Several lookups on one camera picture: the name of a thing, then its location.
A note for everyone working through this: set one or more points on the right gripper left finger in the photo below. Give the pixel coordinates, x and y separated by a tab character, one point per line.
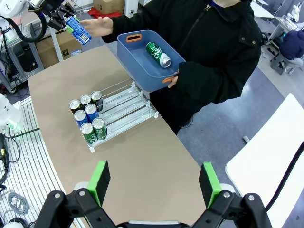
98	183

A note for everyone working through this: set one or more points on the large brown cardboard box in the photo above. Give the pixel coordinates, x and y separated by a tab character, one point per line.
61	47

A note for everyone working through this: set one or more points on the gray plastic stool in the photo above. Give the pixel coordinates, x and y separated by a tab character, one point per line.
278	65

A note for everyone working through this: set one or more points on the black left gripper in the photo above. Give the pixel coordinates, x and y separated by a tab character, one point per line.
55	8

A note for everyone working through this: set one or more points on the person in black jacket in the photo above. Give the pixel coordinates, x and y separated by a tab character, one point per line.
213	47

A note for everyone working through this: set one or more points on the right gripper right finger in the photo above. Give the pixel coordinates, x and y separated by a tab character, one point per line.
210	185

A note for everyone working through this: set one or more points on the person's left hand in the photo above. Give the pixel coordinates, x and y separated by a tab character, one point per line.
175	79

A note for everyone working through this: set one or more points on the red cloth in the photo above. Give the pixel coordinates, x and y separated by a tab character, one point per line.
95	13

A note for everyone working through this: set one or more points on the person's right hand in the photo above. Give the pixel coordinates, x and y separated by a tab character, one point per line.
99	27

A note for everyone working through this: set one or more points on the aluminium frame rack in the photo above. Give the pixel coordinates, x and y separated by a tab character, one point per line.
14	59

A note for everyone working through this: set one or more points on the large white table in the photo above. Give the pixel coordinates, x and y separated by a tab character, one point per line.
261	166

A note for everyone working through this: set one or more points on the white ribbed base platform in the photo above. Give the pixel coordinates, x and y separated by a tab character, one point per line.
28	178

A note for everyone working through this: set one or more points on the person's left forearm black sleeve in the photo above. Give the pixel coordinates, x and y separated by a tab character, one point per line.
213	80

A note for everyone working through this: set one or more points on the black Pepsi beverage can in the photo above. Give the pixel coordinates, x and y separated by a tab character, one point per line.
75	105
97	99
85	101

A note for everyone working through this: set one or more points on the seated person navy jacket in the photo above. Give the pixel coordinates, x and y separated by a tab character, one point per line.
292	45

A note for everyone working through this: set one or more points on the blue plastic bin orange trim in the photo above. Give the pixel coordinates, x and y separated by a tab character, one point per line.
135	54

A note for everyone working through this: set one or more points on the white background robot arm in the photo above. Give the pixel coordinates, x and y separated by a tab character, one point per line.
294	12

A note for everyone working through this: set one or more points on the green Chilsung cider can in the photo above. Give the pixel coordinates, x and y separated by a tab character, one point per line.
158	54
99	128
88	134

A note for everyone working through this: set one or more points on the white support pole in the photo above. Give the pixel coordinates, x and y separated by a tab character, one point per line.
57	45

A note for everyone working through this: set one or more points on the white background desk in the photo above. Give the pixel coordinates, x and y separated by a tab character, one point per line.
261	9

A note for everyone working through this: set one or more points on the blue Pocari Sweat can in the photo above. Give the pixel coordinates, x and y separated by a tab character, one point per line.
78	31
80	118
91	112

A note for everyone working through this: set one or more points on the person's right forearm black sleeve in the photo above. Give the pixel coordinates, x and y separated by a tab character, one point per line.
128	26

